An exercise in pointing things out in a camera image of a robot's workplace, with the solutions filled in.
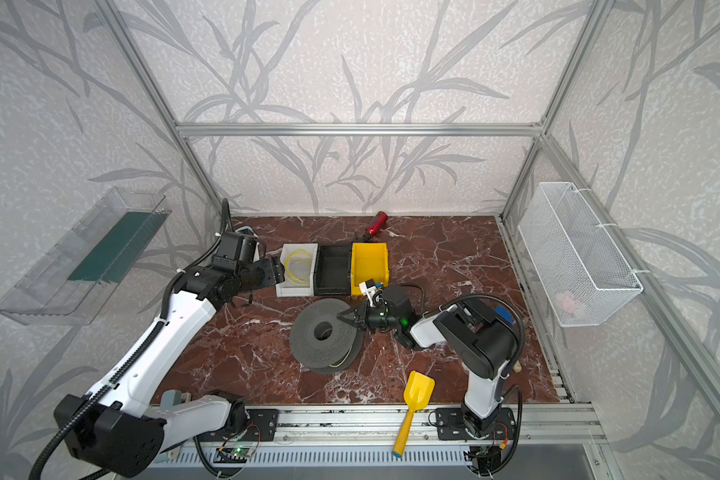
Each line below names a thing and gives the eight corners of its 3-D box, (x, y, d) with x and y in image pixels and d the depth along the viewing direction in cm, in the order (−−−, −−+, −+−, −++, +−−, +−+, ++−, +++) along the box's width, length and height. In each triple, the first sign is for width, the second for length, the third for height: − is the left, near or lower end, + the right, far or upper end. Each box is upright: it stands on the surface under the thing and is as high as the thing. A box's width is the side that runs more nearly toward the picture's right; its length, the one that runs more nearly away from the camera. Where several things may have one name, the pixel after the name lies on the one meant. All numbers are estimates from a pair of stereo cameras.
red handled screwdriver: (363, 239, 114) (362, 235, 112) (379, 214, 123) (379, 210, 121) (374, 243, 113) (374, 239, 111) (389, 217, 121) (389, 213, 120)
